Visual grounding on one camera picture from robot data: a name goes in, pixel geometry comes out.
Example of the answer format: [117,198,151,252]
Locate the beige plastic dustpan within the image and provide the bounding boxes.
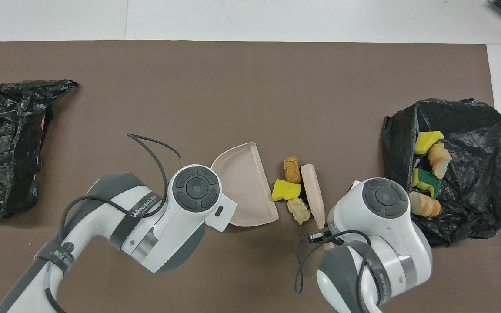
[210,142,280,227]

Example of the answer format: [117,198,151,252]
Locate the orange striped croissant piece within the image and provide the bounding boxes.
[428,142,452,179]

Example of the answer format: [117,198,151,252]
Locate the brown table mat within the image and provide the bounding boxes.
[0,40,501,313]

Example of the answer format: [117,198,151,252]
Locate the yellow sponge piece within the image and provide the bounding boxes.
[272,179,302,202]
[411,167,441,198]
[414,131,444,156]

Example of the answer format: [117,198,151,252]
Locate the pale bread chunk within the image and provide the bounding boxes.
[287,198,311,225]
[408,191,441,218]

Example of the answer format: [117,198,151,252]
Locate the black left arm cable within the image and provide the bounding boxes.
[44,133,184,313]

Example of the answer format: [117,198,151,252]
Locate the black trash bag bin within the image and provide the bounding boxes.
[0,79,79,220]
[381,98,501,247]

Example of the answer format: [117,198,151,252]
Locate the brown bread roll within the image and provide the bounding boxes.
[284,156,302,184]

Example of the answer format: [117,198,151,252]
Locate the beige hand brush black bristles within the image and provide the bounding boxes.
[300,164,334,250]

